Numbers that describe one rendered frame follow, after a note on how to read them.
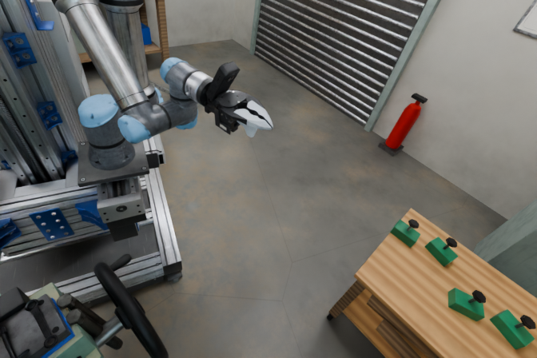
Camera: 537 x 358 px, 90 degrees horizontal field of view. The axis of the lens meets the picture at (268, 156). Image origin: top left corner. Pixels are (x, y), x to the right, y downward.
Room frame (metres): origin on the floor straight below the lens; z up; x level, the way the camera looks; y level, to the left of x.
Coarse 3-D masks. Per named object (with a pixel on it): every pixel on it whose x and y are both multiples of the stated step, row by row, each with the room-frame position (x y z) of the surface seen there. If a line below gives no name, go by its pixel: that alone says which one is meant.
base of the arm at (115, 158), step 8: (120, 144) 0.65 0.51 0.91; (128, 144) 0.69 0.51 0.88; (88, 152) 0.63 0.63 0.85; (96, 152) 0.61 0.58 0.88; (104, 152) 0.61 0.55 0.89; (112, 152) 0.62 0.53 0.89; (120, 152) 0.64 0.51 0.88; (128, 152) 0.67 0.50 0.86; (96, 160) 0.61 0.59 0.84; (104, 160) 0.60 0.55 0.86; (112, 160) 0.61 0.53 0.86; (120, 160) 0.63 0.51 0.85; (128, 160) 0.65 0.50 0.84; (96, 168) 0.60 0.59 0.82; (104, 168) 0.60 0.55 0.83; (112, 168) 0.60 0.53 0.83; (120, 168) 0.62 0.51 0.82
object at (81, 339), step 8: (48, 288) 0.17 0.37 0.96; (56, 288) 0.17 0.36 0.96; (32, 296) 0.15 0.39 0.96; (56, 296) 0.16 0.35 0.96; (64, 312) 0.13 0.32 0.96; (72, 328) 0.11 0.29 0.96; (80, 328) 0.11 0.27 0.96; (80, 336) 0.10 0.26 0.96; (88, 336) 0.11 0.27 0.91; (64, 344) 0.09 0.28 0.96; (72, 344) 0.09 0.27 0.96; (80, 344) 0.09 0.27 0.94; (88, 344) 0.10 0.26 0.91; (56, 352) 0.07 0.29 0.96; (64, 352) 0.08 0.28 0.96; (72, 352) 0.08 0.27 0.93; (80, 352) 0.09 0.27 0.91; (88, 352) 0.09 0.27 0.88
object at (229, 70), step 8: (224, 64) 0.55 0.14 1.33; (232, 64) 0.55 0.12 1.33; (224, 72) 0.52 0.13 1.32; (232, 72) 0.53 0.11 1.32; (216, 80) 0.54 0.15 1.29; (224, 80) 0.53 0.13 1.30; (232, 80) 0.55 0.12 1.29; (216, 88) 0.54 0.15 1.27; (224, 88) 0.56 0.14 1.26; (208, 96) 0.56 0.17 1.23; (216, 96) 0.55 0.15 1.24
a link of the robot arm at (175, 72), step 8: (168, 64) 0.64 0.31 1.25; (176, 64) 0.64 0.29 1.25; (184, 64) 0.65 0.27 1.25; (160, 72) 0.64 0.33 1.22; (168, 72) 0.63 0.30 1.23; (176, 72) 0.62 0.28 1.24; (184, 72) 0.62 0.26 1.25; (192, 72) 0.62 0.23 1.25; (168, 80) 0.62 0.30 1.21; (176, 80) 0.61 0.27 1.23; (184, 80) 0.60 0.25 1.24; (176, 88) 0.61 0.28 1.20; (184, 88) 0.59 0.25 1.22; (176, 96) 0.61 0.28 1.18; (184, 96) 0.62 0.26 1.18
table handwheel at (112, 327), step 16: (96, 272) 0.23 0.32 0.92; (112, 272) 0.23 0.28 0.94; (112, 288) 0.19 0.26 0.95; (128, 304) 0.17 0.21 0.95; (112, 320) 0.17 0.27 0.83; (128, 320) 0.17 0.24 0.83; (144, 320) 0.16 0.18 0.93; (96, 336) 0.13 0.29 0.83; (112, 336) 0.14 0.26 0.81; (144, 336) 0.13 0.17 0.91; (160, 352) 0.12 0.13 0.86
